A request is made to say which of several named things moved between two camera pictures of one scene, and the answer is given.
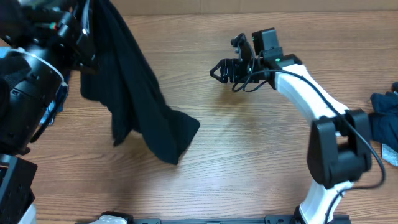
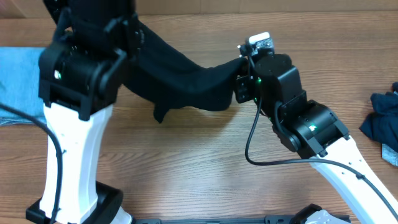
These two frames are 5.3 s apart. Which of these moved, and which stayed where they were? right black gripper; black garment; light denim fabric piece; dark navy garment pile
Moved: black garment; right black gripper
Stayed: dark navy garment pile; light denim fabric piece
